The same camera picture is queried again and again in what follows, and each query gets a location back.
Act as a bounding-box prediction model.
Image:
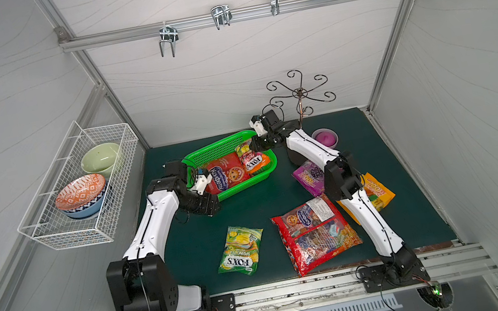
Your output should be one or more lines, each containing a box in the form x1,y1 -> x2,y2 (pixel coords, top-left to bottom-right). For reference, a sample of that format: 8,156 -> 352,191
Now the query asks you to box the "purple small bowl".
311,128 -> 339,149

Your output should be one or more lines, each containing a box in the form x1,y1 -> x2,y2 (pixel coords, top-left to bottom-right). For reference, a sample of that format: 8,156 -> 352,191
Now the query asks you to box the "large red candy bag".
271,194 -> 363,277

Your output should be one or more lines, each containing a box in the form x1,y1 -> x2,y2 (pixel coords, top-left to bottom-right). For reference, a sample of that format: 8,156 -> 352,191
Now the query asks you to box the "green Fox's candy bag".
218,226 -> 263,276

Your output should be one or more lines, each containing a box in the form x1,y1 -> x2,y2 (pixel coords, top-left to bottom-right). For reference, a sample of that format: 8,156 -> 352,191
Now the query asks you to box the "red cookie bag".
204,152 -> 251,195

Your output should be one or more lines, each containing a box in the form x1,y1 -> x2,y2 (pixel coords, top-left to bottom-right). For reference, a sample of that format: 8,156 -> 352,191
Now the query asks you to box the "light green bowl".
80,142 -> 121,179

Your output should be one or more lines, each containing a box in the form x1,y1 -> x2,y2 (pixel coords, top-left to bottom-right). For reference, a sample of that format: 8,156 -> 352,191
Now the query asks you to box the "aluminium front frame rail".
232,243 -> 498,311

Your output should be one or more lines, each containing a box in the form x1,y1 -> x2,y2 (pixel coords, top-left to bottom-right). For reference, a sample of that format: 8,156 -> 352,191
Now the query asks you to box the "aluminium wall rail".
60,0 -> 359,53

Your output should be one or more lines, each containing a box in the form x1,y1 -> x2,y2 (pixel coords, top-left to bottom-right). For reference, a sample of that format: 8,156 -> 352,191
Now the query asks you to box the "white wire wall basket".
18,123 -> 139,251

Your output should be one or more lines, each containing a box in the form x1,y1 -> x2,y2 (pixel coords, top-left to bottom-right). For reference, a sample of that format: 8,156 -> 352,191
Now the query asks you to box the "orange Fox's candy bag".
235,139 -> 271,176

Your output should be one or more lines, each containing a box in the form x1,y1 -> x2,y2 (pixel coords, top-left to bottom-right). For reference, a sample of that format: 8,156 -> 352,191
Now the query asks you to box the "yellow orange snack bag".
332,168 -> 401,230

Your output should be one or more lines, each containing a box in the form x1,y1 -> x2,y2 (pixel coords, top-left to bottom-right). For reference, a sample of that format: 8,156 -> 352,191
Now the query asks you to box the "dark green table mat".
164,108 -> 456,294

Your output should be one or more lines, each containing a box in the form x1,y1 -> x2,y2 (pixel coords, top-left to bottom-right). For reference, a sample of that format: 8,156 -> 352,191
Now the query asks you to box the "metal loop hook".
210,4 -> 233,30

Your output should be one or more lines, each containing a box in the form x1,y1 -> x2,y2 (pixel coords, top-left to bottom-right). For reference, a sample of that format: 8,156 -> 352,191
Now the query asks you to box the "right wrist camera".
249,115 -> 268,137

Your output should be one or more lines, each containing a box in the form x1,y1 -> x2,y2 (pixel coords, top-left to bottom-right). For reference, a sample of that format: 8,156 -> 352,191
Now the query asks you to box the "green plastic basket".
184,130 -> 278,201

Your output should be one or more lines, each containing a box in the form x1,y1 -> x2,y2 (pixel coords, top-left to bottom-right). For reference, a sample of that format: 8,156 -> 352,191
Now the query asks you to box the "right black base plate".
354,259 -> 432,294

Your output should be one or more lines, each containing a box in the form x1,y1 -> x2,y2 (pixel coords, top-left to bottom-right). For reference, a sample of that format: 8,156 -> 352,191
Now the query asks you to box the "black metal mug tree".
264,69 -> 337,126

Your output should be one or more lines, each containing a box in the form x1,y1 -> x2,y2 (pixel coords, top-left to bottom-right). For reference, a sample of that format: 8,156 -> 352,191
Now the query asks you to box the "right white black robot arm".
249,110 -> 422,285

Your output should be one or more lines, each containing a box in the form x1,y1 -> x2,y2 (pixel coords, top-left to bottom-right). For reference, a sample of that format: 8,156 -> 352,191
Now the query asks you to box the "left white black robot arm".
106,160 -> 221,311

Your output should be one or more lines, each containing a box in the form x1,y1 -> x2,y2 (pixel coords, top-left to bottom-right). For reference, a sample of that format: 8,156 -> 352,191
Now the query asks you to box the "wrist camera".
249,115 -> 268,137
190,167 -> 213,195

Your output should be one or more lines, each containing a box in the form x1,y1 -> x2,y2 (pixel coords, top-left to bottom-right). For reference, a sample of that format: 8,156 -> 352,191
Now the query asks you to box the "small metal hook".
270,0 -> 280,16

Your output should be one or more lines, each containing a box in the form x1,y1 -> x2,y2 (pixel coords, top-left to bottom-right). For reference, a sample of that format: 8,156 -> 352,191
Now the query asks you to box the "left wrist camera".
190,167 -> 213,195

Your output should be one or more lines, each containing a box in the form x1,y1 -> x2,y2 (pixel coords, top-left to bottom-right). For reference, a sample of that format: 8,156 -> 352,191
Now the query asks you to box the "orange patterned bowl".
54,174 -> 107,211

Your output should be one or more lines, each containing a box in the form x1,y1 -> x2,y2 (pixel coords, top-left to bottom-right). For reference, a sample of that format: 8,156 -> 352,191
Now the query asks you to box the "blue bowl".
62,189 -> 106,219

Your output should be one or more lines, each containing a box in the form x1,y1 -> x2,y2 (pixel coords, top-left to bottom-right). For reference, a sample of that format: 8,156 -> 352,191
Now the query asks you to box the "purple snack bag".
292,161 -> 325,197

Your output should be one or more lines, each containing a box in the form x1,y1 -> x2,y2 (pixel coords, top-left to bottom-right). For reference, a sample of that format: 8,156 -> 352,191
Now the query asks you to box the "metal double hook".
159,25 -> 179,57

